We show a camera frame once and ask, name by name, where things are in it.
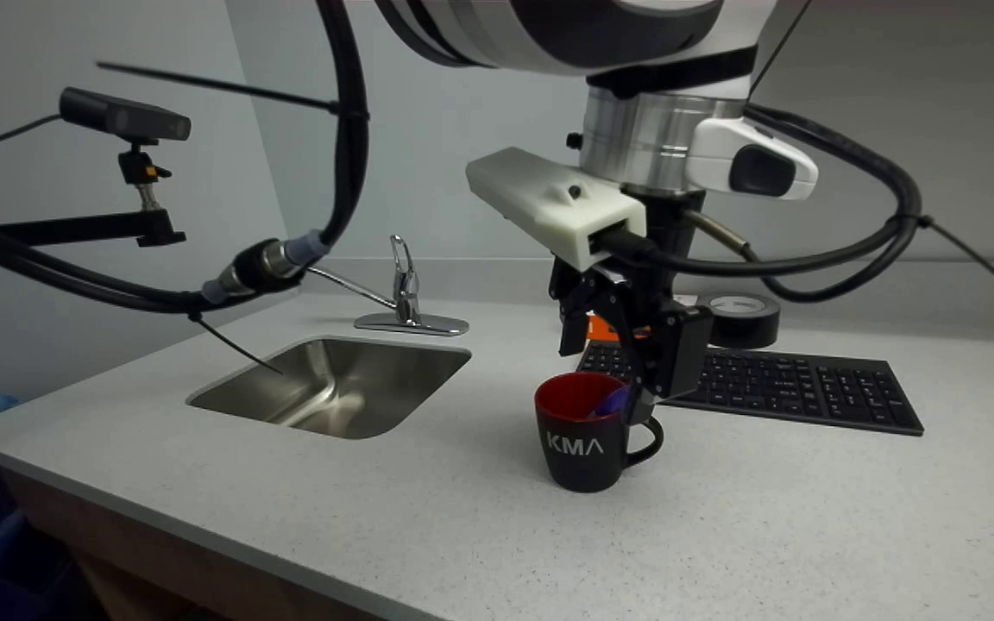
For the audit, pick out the wooden cabinet front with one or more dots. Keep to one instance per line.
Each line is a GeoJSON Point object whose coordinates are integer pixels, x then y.
{"type": "Point", "coordinates": [146, 575]}

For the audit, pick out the black mug red inside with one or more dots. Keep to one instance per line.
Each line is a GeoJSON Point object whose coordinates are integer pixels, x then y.
{"type": "Point", "coordinates": [589, 452]}

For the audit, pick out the black camera on stand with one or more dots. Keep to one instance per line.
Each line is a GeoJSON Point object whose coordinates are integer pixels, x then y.
{"type": "Point", "coordinates": [126, 119]}

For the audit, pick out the stainless steel sink basin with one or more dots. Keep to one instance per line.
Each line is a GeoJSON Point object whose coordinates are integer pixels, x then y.
{"type": "Point", "coordinates": [339, 386]}

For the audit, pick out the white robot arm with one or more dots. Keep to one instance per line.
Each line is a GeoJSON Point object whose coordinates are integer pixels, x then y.
{"type": "Point", "coordinates": [664, 130]}

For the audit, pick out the black keyboard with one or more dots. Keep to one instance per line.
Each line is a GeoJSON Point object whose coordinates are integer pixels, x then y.
{"type": "Point", "coordinates": [806, 386]}

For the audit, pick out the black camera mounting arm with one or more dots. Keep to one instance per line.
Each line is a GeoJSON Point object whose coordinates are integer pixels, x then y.
{"type": "Point", "coordinates": [146, 225]}

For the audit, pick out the chrome sink faucet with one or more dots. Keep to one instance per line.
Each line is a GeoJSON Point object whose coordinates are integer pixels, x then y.
{"type": "Point", "coordinates": [393, 309]}

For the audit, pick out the black tape roll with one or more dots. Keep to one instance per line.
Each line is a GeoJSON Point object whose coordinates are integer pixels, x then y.
{"type": "Point", "coordinates": [742, 322]}

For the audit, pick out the orange and white box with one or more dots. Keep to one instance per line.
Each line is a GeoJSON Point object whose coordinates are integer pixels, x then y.
{"type": "Point", "coordinates": [601, 333]}

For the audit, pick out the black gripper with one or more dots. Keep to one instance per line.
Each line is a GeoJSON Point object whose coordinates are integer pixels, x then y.
{"type": "Point", "coordinates": [659, 337]}

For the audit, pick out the purple marker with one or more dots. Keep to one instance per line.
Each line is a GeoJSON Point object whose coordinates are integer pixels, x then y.
{"type": "Point", "coordinates": [616, 402]}

